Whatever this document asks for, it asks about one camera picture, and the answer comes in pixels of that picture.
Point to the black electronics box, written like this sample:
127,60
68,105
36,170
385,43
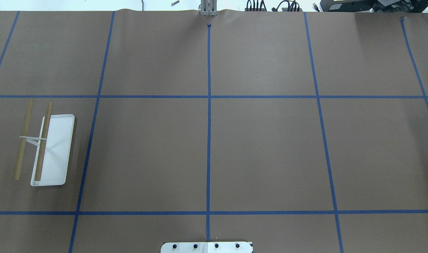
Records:
384,6

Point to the aluminium camera mount post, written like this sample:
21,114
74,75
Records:
208,8

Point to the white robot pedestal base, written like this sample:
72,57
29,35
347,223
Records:
208,247

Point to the white towel rack with wooden bars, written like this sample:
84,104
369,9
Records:
54,146

